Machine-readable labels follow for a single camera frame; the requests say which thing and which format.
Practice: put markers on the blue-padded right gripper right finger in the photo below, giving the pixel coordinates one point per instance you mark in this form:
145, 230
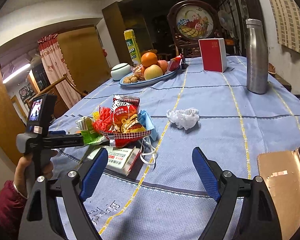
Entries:
258, 218

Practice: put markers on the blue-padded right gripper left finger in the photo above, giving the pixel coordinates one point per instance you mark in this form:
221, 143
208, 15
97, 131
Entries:
41, 218

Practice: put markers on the green snack wrapper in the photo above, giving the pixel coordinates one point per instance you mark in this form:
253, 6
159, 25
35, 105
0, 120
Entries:
90, 136

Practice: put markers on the red snack bag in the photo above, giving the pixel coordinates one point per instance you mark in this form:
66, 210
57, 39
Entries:
126, 127

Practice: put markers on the blue face mask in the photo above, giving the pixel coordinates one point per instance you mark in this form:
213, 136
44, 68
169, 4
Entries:
148, 153

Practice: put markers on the maroon sleeve forearm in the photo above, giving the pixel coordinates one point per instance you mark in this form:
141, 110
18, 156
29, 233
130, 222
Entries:
12, 205

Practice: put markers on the person's left hand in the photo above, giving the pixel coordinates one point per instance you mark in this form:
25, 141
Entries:
19, 181

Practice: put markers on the wooden chair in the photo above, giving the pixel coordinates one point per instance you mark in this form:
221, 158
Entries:
60, 106

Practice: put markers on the brown cardboard piece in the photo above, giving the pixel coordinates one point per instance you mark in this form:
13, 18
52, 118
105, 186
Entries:
281, 174

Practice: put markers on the yellow mesh fruit net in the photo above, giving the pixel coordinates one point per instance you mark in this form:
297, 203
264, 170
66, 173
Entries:
96, 115

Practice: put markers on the fluorescent ceiling light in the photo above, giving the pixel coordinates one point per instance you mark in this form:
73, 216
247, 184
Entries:
16, 73

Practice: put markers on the red patterned door curtain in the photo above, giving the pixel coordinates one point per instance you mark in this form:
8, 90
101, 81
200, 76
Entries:
55, 67

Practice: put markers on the white red medicine box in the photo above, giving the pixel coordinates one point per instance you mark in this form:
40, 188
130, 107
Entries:
120, 160

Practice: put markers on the light blue striped tablecloth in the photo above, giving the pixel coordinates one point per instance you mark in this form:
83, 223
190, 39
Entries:
168, 200

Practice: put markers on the white ceramic lidded jar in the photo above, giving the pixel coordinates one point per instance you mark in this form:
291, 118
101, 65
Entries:
120, 70

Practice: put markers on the walnuts pile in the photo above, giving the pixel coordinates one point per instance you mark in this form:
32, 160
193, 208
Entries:
131, 79

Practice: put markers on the blue oval fruit plate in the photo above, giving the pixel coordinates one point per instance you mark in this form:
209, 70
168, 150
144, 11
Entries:
151, 81

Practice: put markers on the crumpled white tissue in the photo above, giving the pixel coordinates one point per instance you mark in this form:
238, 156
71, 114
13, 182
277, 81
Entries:
183, 118

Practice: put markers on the yellow apple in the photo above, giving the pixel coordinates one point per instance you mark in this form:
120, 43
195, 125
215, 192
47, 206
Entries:
152, 72

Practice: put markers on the yellow green tall box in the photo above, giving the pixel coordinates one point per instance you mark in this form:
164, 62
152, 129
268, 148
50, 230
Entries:
132, 46

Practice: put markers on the orange fruit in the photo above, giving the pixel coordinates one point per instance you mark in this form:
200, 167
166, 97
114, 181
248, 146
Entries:
149, 59

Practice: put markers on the red apple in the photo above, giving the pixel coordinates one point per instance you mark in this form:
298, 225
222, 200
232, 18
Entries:
163, 65

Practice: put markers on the red packaged snack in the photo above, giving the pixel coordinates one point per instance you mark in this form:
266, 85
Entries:
174, 64

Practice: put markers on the stainless steel thermos bottle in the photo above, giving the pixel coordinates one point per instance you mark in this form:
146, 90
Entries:
257, 57

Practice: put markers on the red book box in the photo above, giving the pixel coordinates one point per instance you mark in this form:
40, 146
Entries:
213, 54

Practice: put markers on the round framed embroidery screen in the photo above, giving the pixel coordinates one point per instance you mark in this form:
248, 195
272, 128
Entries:
191, 21

